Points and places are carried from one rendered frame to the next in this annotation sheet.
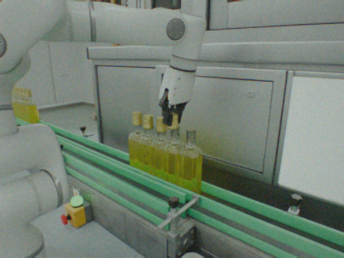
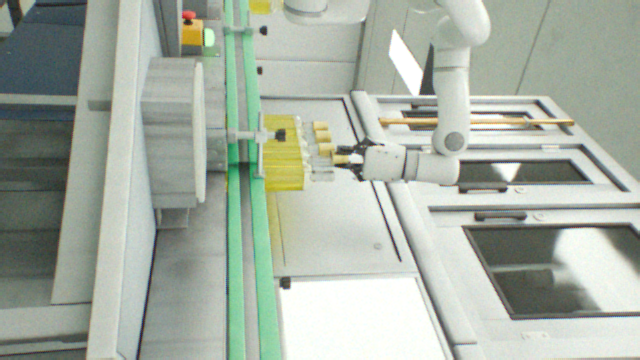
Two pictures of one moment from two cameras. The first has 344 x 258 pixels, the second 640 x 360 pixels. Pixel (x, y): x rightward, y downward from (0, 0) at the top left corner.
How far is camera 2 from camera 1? 85 cm
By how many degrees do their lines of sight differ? 30
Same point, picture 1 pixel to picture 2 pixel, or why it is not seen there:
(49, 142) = (357, 14)
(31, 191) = not seen: outside the picture
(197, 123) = (318, 200)
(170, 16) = (465, 135)
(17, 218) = not seen: outside the picture
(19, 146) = not seen: outside the picture
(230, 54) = (413, 225)
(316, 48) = (449, 292)
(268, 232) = (258, 238)
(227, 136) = (317, 229)
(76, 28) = (451, 54)
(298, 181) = (292, 301)
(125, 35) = (447, 95)
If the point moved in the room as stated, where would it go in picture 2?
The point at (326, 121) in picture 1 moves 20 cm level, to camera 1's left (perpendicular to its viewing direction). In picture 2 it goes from (379, 311) to (372, 218)
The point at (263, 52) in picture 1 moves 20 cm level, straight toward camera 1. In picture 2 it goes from (427, 251) to (454, 210)
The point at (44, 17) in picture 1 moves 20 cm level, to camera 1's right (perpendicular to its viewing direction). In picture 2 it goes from (469, 26) to (479, 111)
